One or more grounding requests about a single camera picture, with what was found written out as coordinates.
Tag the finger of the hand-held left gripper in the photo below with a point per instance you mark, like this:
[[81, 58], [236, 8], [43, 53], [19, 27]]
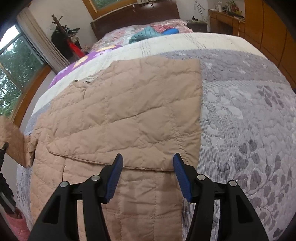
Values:
[[4, 153]]

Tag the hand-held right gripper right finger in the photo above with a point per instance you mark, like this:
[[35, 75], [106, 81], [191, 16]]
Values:
[[182, 178]]

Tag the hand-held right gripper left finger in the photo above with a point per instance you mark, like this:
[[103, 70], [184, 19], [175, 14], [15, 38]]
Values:
[[114, 176]]

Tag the beige quilted jacket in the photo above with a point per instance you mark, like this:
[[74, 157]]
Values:
[[138, 104]]

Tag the coat rack with clothes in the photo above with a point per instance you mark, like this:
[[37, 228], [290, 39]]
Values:
[[60, 39]]

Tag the grey leaf-pattern bedspread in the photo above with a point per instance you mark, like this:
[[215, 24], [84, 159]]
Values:
[[242, 115]]

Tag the wooden-framed window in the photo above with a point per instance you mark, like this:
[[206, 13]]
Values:
[[16, 60]]

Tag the beige curtain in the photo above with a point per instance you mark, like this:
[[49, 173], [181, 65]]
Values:
[[44, 41]]

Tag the purple floral blanket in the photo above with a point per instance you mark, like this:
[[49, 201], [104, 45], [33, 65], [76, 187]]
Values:
[[92, 55]]

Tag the teal puffer jacket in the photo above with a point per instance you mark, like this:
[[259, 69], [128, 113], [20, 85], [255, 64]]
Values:
[[143, 34]]

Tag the red and blue garment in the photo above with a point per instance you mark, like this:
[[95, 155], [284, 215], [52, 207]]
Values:
[[171, 31]]

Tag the dark nightstand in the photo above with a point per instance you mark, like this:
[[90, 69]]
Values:
[[198, 26]]

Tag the dark wooden headboard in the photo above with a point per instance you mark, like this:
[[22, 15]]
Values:
[[129, 20]]

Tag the wooden desk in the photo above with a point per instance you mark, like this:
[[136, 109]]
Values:
[[222, 23]]

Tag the small window above headboard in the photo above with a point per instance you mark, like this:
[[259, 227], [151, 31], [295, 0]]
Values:
[[111, 3]]

